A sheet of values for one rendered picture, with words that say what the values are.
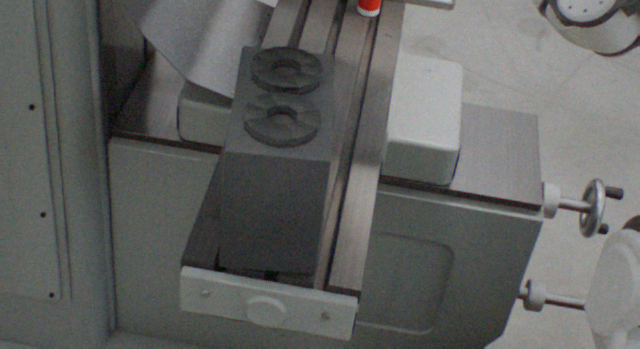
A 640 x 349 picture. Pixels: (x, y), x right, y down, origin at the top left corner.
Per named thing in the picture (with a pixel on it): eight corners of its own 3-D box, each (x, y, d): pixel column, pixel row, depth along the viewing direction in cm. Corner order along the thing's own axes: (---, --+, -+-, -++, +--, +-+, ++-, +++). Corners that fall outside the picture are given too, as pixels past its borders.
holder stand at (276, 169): (320, 163, 130) (336, 45, 118) (315, 276, 114) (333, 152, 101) (236, 155, 130) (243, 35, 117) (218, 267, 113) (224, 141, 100)
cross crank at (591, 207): (602, 214, 184) (621, 169, 177) (608, 255, 175) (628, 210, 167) (523, 200, 185) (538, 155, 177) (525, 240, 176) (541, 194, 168)
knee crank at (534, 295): (627, 312, 177) (638, 291, 173) (631, 336, 172) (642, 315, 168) (514, 291, 178) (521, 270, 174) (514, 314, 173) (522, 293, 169)
